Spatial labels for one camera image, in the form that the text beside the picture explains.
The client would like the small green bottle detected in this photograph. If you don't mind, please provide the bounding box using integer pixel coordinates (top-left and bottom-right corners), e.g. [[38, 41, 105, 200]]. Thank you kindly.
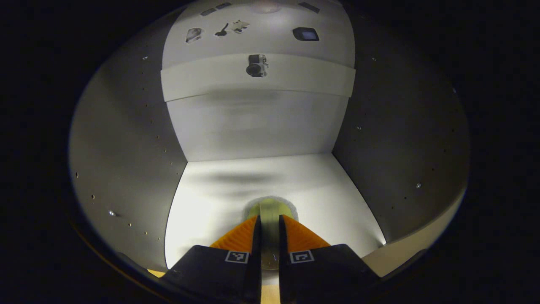
[[245, 196, 299, 271]]

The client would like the grey cabinet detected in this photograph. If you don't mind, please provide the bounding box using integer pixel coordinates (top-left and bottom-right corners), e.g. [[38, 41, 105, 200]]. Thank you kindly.
[[69, 0, 470, 279]]

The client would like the beige cabinet door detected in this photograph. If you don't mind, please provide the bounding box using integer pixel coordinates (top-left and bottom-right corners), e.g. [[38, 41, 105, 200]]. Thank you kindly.
[[362, 188, 468, 278]]

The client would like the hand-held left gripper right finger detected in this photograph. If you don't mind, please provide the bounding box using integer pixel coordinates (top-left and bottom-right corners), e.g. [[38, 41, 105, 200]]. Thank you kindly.
[[278, 214, 380, 304]]

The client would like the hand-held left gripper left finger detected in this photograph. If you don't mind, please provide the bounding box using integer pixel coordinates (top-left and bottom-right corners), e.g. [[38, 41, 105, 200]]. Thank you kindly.
[[160, 214, 262, 304]]

